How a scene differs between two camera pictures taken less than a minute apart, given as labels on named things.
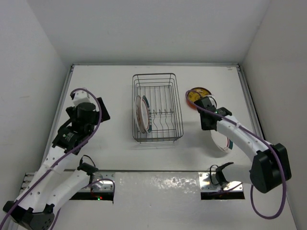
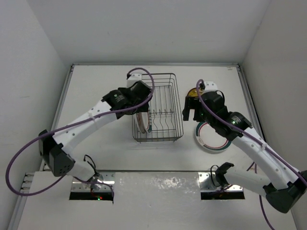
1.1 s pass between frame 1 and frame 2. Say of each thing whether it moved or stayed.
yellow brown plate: stayed
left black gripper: moved
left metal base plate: stayed
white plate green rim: stayed
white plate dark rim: moved
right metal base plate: stayed
